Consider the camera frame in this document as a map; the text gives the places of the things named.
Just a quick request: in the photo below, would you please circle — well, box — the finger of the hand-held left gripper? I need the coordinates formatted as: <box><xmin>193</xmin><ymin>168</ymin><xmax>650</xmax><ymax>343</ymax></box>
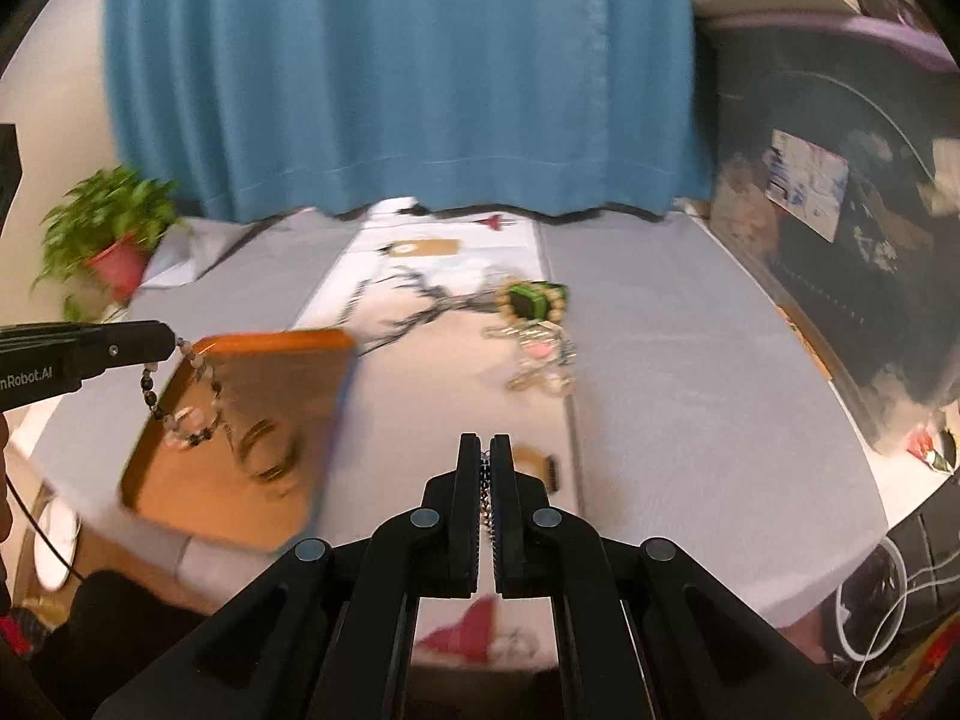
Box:
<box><xmin>0</xmin><ymin>320</ymin><xmax>175</xmax><ymax>385</ymax></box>

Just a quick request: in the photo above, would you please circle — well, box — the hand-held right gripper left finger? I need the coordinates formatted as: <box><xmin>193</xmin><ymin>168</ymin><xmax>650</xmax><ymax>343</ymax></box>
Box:
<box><xmin>90</xmin><ymin>433</ymin><xmax>482</xmax><ymax>720</ymax></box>

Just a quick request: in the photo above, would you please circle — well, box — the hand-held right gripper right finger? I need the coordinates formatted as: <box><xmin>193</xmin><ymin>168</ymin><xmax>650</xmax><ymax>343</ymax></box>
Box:
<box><xmin>491</xmin><ymin>433</ymin><xmax>875</xmax><ymax>720</ymax></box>

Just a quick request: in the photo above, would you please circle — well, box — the thin metal chain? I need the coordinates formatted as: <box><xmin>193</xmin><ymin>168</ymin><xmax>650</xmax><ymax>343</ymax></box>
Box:
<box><xmin>480</xmin><ymin>450</ymin><xmax>497</xmax><ymax>541</ymax></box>

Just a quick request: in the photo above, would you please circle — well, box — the black and white beaded bracelet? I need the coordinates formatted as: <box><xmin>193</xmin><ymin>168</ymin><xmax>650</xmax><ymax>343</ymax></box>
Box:
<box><xmin>139</xmin><ymin>337</ymin><xmax>233</xmax><ymax>451</ymax></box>

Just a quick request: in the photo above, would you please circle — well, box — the gold chain necklace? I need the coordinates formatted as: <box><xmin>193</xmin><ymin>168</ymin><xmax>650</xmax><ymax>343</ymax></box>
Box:
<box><xmin>484</xmin><ymin>319</ymin><xmax>563</xmax><ymax>344</ymax></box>

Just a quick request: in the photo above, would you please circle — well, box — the gold metal tray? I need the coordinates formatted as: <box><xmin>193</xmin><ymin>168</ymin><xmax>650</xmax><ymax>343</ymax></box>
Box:
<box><xmin>118</xmin><ymin>328</ymin><xmax>357</xmax><ymax>556</ymax></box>

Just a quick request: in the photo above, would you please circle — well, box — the gold bangle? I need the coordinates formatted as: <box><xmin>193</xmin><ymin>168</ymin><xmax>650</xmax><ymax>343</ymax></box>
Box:
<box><xmin>236</xmin><ymin>420</ymin><xmax>305</xmax><ymax>485</ymax></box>

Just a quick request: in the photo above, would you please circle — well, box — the potted green plant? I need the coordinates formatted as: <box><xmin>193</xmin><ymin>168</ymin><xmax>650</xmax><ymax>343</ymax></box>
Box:
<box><xmin>30</xmin><ymin>165</ymin><xmax>188</xmax><ymax>323</ymax></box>

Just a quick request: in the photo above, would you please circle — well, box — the small green box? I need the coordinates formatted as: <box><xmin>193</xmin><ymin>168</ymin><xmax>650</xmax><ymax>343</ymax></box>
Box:
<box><xmin>508</xmin><ymin>283</ymin><xmax>552</xmax><ymax>322</ymax></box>

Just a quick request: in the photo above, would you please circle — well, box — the grey and white printed tablecloth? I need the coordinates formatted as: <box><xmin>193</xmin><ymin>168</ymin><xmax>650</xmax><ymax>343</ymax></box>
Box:
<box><xmin>15</xmin><ymin>199</ymin><xmax>890</xmax><ymax>665</ymax></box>

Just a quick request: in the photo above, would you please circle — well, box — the blue curtain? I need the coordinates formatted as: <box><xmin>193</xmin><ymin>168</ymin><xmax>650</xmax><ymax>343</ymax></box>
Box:
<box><xmin>105</xmin><ymin>0</ymin><xmax>713</xmax><ymax>224</ymax></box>

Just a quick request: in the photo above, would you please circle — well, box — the white paper sticker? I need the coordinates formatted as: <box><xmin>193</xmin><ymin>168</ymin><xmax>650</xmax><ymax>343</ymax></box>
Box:
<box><xmin>765</xmin><ymin>130</ymin><xmax>852</xmax><ymax>242</ymax></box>

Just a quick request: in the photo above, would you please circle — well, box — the black cable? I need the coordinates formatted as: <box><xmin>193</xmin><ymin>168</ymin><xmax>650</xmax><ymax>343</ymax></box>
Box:
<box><xmin>4</xmin><ymin>465</ymin><xmax>85</xmax><ymax>587</ymax></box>

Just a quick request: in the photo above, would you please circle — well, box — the brown wooden bead bracelet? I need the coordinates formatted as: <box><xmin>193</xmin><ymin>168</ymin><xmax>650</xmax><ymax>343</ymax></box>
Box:
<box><xmin>495</xmin><ymin>281</ymin><xmax>572</xmax><ymax>325</ymax></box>

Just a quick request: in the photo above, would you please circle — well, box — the white cable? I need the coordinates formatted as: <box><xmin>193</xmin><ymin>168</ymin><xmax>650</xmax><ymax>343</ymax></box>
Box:
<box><xmin>835</xmin><ymin>532</ymin><xmax>960</xmax><ymax>691</ymax></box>

